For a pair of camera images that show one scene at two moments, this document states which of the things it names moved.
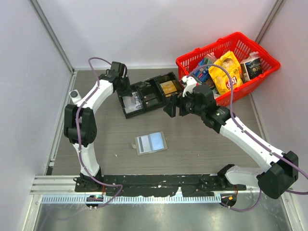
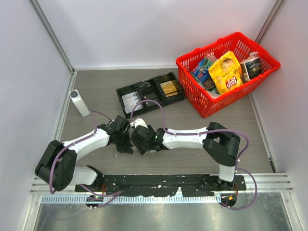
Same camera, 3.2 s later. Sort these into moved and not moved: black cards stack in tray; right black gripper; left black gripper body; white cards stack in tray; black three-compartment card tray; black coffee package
Moved: left black gripper body; right black gripper
Not moved: black three-compartment card tray; black coffee package; white cards stack in tray; black cards stack in tray
